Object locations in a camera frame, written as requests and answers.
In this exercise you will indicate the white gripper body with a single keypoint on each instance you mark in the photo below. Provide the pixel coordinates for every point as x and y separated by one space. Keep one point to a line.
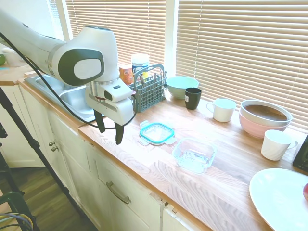
113 110

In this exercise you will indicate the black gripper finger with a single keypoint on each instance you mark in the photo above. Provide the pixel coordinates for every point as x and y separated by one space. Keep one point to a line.
100 122
119 133

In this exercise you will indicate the teal-rimmed clear container lid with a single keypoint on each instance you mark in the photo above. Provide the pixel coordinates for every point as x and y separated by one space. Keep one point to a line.
156 132

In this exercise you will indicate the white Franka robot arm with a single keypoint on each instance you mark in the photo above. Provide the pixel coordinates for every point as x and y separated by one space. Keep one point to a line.
29 41

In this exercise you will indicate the clear glass food container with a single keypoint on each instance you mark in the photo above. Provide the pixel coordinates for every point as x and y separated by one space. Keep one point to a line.
193 156

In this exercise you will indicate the white lidded plastic container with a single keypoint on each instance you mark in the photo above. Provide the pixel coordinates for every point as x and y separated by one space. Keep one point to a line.
9 60

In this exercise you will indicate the stainless steel double sink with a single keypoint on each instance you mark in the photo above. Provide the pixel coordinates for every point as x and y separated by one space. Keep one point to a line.
74 98

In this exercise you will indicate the orange baking soda box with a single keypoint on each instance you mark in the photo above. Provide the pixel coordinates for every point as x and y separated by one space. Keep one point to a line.
126 75

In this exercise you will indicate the grey plastic cutlery basket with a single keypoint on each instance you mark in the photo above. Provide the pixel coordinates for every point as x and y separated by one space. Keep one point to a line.
149 96

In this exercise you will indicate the metal spoon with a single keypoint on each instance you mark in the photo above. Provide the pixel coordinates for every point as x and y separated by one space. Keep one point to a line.
142 80

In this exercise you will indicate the white kitchen cabinet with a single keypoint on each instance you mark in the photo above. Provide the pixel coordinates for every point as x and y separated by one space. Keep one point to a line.
79 163

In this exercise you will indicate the round metal cabinet knob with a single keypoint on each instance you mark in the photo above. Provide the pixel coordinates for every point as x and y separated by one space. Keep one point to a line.
54 149
51 144

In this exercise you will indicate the metal fork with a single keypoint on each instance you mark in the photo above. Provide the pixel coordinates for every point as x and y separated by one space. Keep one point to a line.
156 75

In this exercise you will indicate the white wipes canister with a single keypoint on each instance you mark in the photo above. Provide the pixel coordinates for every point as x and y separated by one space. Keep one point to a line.
140 61

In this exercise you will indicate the black tripod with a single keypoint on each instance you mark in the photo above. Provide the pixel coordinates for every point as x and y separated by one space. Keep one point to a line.
33 144

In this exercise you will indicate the light teal bowl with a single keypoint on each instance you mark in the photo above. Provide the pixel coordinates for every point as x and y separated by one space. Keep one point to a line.
179 84

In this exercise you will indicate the black cup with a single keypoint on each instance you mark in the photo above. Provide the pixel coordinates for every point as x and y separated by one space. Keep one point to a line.
192 98

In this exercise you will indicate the wooden strip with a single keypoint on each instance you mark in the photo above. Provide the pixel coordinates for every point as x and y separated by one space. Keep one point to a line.
29 74

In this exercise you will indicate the medium beige window blind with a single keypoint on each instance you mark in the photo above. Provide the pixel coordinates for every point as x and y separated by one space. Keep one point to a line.
134 24

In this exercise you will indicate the plain white mug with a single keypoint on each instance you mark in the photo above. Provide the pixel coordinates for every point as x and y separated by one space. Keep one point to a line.
222 111

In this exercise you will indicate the narrow white window blind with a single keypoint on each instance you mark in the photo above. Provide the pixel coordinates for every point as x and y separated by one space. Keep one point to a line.
56 19

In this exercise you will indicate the green apple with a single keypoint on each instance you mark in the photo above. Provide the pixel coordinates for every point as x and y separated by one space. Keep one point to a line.
2 59

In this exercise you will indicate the round metal cake pan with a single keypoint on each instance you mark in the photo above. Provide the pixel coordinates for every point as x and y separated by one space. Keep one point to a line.
250 117

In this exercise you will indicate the pink bowl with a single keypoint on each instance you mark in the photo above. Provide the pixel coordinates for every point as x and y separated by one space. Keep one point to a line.
255 130

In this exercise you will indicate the wide beige window blind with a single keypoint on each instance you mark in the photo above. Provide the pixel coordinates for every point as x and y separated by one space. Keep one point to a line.
240 48

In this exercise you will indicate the swirl-textured white mug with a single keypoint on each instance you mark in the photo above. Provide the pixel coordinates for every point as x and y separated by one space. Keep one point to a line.
273 146

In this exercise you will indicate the large white plate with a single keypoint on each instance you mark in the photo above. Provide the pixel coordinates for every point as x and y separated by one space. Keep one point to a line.
276 197

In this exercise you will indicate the black appliance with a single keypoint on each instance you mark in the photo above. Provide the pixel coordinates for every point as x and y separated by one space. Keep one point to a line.
302 156

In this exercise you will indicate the red apple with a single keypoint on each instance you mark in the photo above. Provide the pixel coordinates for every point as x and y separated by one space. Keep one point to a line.
305 191

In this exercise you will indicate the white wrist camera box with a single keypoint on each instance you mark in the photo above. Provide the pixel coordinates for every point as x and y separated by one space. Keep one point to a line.
118 92

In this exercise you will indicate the dark green metal frame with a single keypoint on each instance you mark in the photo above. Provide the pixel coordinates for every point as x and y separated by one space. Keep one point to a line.
14 199

